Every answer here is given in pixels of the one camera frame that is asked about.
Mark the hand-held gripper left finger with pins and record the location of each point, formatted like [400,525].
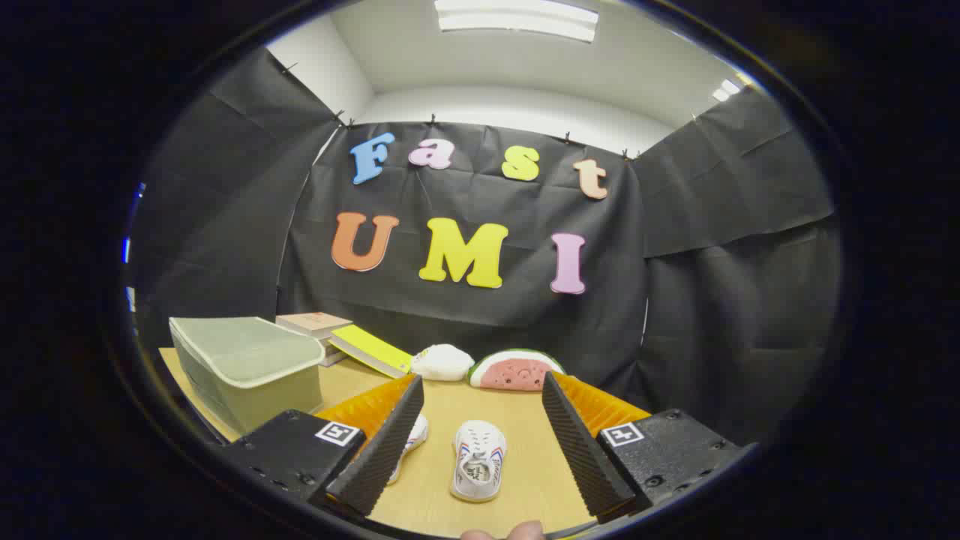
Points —
[379,465]

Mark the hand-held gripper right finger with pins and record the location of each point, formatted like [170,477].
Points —
[581,457]

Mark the white canvas shoe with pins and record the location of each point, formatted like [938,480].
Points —
[415,437]
[478,457]

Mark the translucent green storage box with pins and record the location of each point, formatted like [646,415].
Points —
[247,367]

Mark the watermelon slice plush toy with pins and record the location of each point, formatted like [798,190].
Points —
[517,373]

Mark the grey paperback book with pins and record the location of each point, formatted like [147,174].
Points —
[334,361]
[334,346]

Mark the yellow book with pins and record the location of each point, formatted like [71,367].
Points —
[371,351]

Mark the white plush toy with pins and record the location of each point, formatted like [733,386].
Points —
[442,362]

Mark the long ceiling light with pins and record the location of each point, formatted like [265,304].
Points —
[517,19]

